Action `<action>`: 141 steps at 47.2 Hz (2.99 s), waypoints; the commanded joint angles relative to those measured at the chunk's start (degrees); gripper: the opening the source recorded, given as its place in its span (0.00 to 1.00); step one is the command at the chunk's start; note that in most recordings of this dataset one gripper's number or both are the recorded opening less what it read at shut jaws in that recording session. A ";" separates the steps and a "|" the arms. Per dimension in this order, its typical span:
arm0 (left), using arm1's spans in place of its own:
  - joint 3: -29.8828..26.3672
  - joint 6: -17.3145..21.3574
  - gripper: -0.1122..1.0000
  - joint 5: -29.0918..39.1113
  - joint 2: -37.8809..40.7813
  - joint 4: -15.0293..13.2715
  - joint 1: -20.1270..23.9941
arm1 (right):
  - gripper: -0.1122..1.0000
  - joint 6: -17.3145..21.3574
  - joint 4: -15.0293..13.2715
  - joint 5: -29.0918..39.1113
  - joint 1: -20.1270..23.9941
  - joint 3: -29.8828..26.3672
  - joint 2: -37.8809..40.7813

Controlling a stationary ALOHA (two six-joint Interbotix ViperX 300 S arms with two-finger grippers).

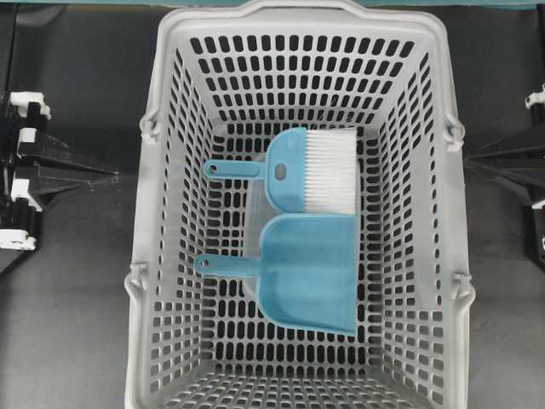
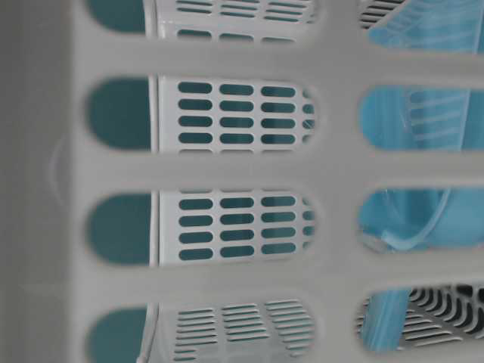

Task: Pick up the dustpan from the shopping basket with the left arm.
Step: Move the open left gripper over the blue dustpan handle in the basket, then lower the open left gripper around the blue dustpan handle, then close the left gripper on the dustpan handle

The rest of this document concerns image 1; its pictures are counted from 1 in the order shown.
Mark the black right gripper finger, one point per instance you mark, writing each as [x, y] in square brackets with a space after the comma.
[508, 162]

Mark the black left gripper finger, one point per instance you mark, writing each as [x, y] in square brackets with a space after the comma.
[59, 168]

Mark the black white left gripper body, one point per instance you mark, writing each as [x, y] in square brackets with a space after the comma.
[24, 115]

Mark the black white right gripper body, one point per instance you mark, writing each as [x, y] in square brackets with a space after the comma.
[535, 103]

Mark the grey plastic shopping basket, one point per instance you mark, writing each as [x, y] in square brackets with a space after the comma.
[225, 81]

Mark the blue plastic dustpan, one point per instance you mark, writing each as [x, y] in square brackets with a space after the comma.
[305, 275]

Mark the blue hand brush white bristles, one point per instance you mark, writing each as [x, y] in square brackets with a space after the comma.
[311, 171]

